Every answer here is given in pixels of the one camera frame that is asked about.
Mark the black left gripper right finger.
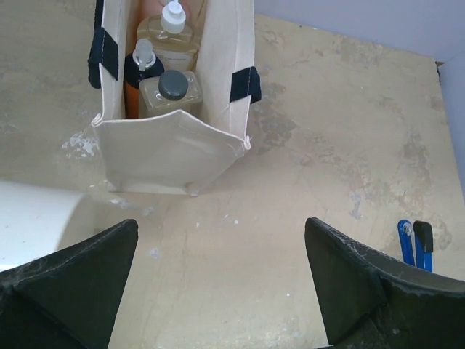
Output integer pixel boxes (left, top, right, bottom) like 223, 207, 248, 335
304, 217, 464, 348

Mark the cream canvas tote bag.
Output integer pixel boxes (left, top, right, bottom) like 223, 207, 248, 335
88, 1, 262, 195

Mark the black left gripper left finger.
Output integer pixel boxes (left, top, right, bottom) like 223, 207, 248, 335
1, 219, 138, 348

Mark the white cylindrical paper roll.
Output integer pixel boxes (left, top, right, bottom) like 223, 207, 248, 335
1, 180, 93, 271

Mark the orange navy pump bottle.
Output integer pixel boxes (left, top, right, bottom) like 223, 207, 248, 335
124, 39, 164, 119

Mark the clear bottle grey cap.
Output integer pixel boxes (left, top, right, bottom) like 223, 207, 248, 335
139, 70, 203, 119

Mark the blue black clamp tool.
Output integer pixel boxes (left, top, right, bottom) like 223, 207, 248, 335
397, 220, 434, 273

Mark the amber liquid pump bottle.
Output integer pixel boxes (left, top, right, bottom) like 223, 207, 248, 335
137, 1, 201, 71

